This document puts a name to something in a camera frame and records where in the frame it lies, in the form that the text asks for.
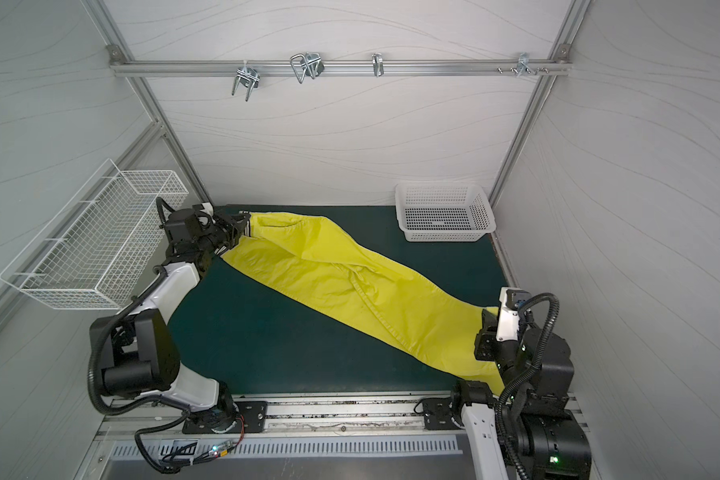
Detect yellow long pants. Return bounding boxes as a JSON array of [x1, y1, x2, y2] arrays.
[[222, 212, 504, 393]]

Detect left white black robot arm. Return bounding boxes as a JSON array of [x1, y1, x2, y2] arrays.
[[87, 198, 251, 433]]

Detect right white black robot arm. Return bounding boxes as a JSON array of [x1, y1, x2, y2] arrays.
[[450, 310, 592, 479]]

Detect dark green table mat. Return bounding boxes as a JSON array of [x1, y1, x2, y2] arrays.
[[168, 206, 507, 395]]

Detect white plastic perforated basket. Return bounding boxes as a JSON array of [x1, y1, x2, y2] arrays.
[[395, 181, 497, 243]]

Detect metal U-bolt hook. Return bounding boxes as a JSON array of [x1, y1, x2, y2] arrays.
[[231, 65, 260, 102]]

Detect metal double hook clamp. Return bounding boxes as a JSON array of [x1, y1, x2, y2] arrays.
[[289, 52, 325, 84]]

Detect small metal hook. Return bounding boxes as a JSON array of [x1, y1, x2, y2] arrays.
[[371, 53, 384, 78]]

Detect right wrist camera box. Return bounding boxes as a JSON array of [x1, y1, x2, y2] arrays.
[[496, 287, 532, 342]]

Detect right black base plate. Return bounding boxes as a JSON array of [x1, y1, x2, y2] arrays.
[[414, 397, 463, 431]]

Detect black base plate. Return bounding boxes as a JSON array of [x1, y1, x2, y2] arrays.
[[414, 397, 463, 431], [182, 401, 268, 435]]

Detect white wire wall basket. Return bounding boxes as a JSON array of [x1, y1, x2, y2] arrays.
[[0, 160, 189, 310]]

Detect white slotted cable duct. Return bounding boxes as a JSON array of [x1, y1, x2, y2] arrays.
[[144, 434, 464, 460]]

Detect left black corrugated cable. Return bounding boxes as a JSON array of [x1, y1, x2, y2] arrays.
[[86, 196, 247, 475]]

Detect horizontal aluminium rail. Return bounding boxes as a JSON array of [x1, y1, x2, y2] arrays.
[[110, 57, 573, 78]]

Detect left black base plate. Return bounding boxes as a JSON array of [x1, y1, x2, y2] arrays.
[[182, 401, 268, 435]]

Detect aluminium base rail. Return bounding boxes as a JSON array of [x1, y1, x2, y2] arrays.
[[95, 392, 590, 442]]

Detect metal bracket hook right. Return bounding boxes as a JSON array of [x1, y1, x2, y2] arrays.
[[496, 52, 549, 77]]

